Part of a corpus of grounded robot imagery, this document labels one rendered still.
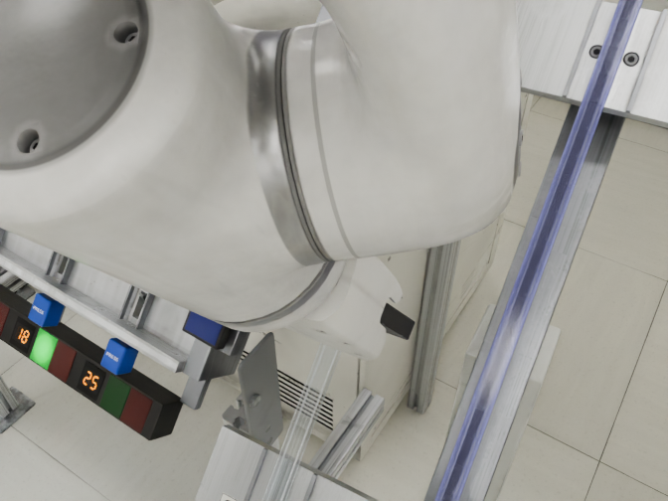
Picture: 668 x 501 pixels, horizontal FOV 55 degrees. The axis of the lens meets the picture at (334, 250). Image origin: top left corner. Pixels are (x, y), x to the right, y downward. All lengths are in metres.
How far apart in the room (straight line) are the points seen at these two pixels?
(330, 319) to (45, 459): 1.23
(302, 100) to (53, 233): 0.07
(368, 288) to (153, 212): 0.17
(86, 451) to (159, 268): 1.28
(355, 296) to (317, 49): 0.15
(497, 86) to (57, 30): 0.11
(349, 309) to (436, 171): 0.15
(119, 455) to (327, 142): 1.30
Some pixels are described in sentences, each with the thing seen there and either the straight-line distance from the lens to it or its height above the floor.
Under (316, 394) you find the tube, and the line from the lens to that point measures 0.46.
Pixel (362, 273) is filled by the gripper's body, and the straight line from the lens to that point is 0.30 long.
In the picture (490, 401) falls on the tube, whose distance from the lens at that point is 0.43.
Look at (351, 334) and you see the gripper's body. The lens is 0.32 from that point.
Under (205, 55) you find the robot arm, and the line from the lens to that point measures 0.16.
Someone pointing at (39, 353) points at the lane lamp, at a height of 0.65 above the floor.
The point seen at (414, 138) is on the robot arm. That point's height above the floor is 1.12.
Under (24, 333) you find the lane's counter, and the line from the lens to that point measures 0.79.
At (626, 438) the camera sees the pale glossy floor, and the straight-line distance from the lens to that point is 1.52.
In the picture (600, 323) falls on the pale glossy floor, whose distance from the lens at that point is 1.70.
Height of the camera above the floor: 1.21
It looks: 44 degrees down
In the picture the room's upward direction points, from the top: straight up
